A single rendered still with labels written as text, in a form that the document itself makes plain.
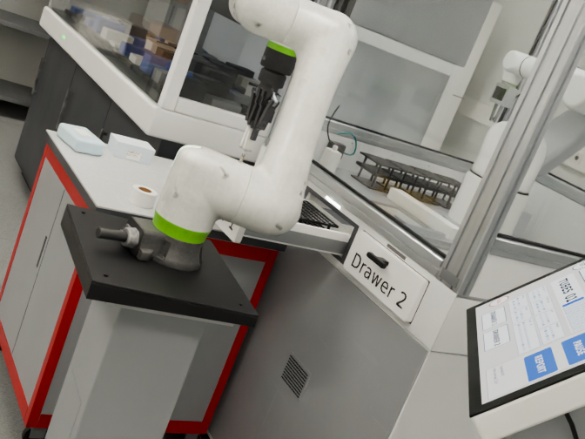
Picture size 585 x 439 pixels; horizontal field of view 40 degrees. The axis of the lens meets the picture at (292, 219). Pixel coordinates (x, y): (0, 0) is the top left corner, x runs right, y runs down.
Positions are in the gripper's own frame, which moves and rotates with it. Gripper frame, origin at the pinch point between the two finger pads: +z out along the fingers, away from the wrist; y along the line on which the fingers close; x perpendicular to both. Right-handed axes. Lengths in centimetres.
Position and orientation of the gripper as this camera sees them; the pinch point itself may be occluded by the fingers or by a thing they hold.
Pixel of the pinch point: (249, 138)
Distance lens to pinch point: 232.3
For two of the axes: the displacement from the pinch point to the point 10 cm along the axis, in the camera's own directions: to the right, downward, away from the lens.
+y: -4.9, -4.1, 7.7
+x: -8.0, -1.6, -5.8
